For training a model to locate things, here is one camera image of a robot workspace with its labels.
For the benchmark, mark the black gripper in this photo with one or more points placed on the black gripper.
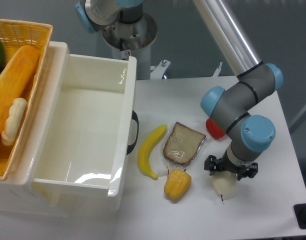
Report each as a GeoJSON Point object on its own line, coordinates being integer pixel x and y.
{"type": "Point", "coordinates": [212, 164]}

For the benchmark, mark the pale white pear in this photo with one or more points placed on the pale white pear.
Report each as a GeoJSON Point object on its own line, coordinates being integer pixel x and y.
{"type": "Point", "coordinates": [224, 182]}

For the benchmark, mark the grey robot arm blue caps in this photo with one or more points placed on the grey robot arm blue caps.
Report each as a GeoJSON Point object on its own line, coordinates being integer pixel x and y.
{"type": "Point", "coordinates": [229, 108]}

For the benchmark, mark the red bell pepper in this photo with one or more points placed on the red bell pepper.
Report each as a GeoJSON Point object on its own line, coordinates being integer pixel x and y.
{"type": "Point", "coordinates": [214, 130]}

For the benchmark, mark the wrapped brown bread slice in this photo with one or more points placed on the wrapped brown bread slice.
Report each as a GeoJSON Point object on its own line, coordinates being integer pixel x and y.
{"type": "Point", "coordinates": [179, 148]}

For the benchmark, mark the yellow bell pepper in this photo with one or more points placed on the yellow bell pepper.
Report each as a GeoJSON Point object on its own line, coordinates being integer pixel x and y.
{"type": "Point", "coordinates": [177, 184]}

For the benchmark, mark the black device at table edge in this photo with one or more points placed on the black device at table edge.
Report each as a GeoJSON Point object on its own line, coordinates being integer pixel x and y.
{"type": "Point", "coordinates": [300, 213]}

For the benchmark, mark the yellow banana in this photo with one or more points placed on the yellow banana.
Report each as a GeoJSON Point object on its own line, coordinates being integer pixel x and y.
{"type": "Point", "coordinates": [145, 149]}

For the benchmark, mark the white plastic drawer box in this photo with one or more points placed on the white plastic drawer box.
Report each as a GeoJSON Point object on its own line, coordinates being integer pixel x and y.
{"type": "Point", "coordinates": [74, 150]}

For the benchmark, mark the cream croissant pastry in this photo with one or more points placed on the cream croissant pastry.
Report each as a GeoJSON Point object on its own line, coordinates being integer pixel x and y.
{"type": "Point", "coordinates": [12, 123]}

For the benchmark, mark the orange baguette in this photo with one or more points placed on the orange baguette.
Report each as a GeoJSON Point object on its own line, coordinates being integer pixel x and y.
{"type": "Point", "coordinates": [14, 78]}

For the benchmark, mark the yellow wicker basket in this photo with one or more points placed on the yellow wicker basket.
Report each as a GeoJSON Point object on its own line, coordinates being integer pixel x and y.
{"type": "Point", "coordinates": [13, 35]}

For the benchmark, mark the white bracket behind table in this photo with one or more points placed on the white bracket behind table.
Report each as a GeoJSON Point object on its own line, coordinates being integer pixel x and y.
{"type": "Point", "coordinates": [218, 70]}

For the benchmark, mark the white frame at right edge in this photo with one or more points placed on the white frame at right edge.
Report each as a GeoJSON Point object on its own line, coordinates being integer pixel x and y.
{"type": "Point", "coordinates": [299, 119]}

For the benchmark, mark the black drawer handle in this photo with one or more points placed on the black drawer handle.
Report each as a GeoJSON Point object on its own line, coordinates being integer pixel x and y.
{"type": "Point", "coordinates": [134, 132]}

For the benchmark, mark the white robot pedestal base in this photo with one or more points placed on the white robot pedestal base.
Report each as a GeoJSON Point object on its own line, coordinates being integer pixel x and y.
{"type": "Point", "coordinates": [136, 40]}

